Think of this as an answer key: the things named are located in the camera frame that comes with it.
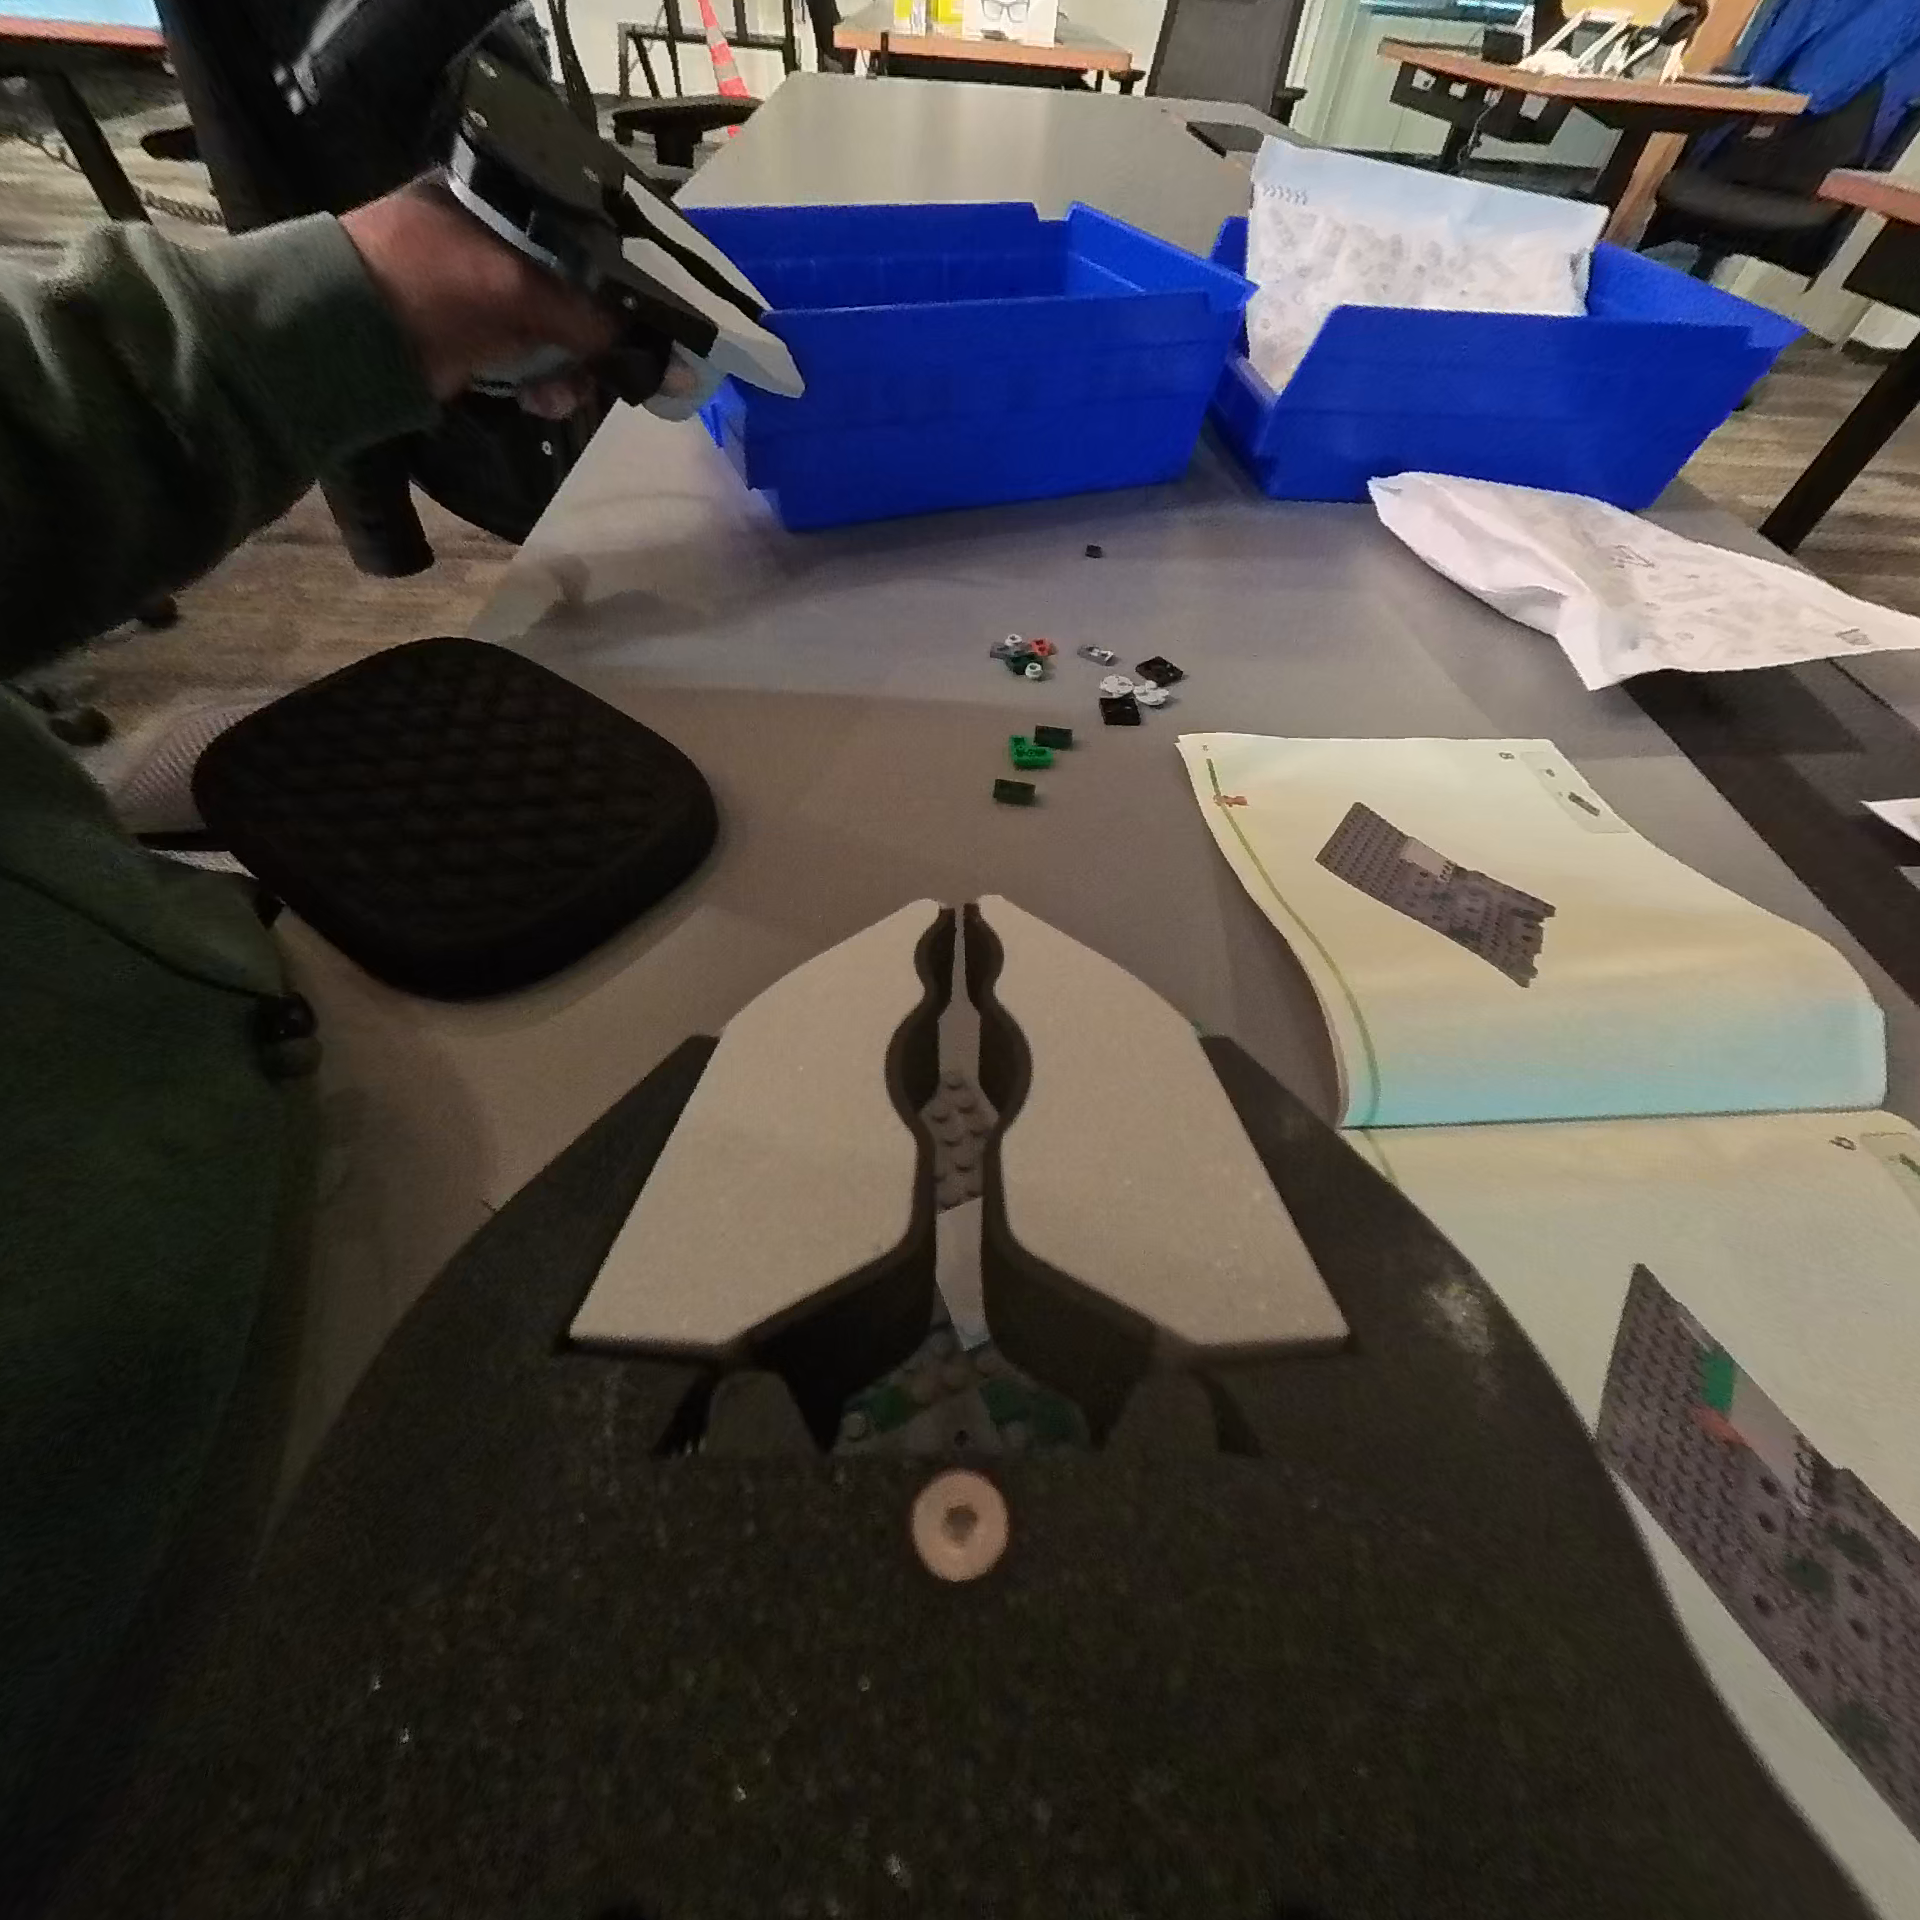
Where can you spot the clear plastic bag of bricks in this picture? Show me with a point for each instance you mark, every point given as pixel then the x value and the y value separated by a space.
pixel 1412 241

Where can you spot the person's left forearm green sleeve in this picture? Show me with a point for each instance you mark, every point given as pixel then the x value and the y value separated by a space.
pixel 182 422

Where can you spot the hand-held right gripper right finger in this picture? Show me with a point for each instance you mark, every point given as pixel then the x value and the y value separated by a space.
pixel 1156 1170

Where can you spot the white printed paper bag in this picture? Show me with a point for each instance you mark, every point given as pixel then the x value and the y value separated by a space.
pixel 1622 578

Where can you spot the black chair armrest pad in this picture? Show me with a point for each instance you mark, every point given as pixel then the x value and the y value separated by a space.
pixel 452 809

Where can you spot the person's green jacket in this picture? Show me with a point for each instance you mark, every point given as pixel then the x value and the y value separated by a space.
pixel 119 1275

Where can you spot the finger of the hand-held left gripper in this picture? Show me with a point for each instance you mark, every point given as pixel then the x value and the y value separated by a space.
pixel 694 248
pixel 757 358

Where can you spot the grey desk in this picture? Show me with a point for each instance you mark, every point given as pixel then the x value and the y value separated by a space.
pixel 839 630

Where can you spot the blue plastic bin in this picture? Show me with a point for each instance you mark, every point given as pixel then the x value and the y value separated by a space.
pixel 1501 405
pixel 960 376

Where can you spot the wooden background desk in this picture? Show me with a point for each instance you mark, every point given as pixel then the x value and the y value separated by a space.
pixel 1622 99
pixel 1876 211
pixel 990 53
pixel 76 59

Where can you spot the grey toy brick baseplate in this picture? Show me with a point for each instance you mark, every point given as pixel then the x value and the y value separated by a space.
pixel 960 1142

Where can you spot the orange traffic cone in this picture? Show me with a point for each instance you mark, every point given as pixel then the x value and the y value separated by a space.
pixel 720 53

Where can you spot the dark flat device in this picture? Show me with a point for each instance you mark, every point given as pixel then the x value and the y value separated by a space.
pixel 1234 137

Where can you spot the white paper sheet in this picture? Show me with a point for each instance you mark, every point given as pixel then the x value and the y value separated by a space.
pixel 1898 829

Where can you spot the blue jacket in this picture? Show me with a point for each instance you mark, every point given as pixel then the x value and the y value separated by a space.
pixel 1829 59

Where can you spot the pile of small toy bricks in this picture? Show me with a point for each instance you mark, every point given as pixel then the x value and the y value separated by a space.
pixel 1118 694

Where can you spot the person's left hand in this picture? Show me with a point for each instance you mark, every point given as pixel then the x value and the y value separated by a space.
pixel 452 299

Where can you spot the open instruction booklet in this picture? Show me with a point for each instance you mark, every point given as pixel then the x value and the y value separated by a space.
pixel 1501 1019

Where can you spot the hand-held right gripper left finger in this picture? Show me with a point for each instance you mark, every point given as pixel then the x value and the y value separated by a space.
pixel 750 1170

